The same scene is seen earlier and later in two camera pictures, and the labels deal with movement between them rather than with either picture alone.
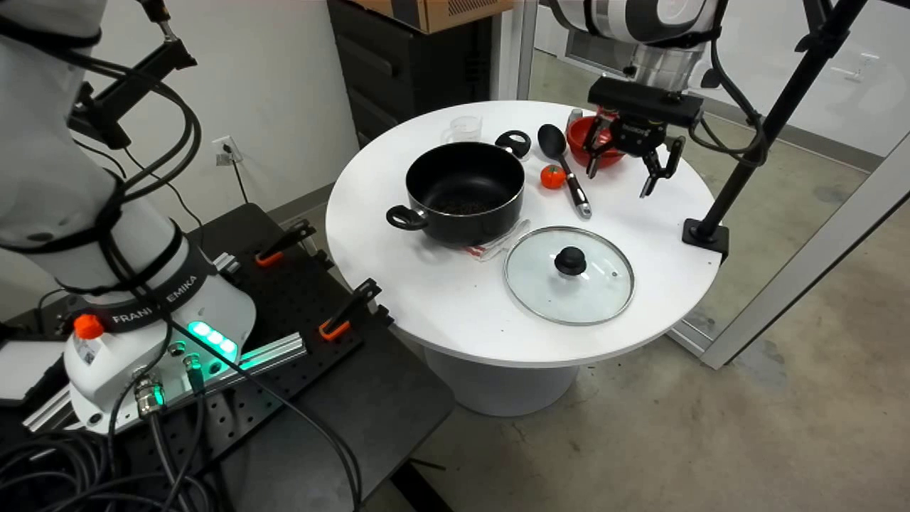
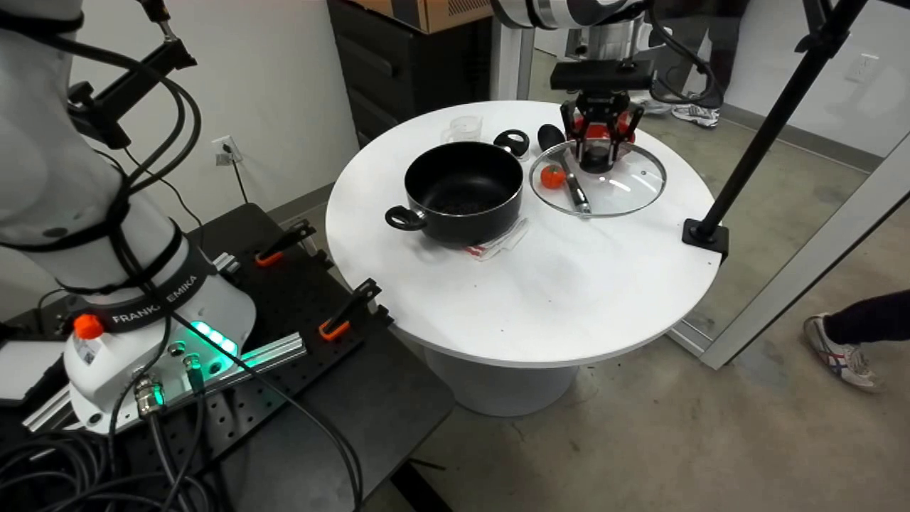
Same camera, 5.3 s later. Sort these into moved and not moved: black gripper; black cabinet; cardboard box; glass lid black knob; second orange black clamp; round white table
Moved: black gripper; glass lid black knob
Not moved: round white table; second orange black clamp; cardboard box; black cabinet
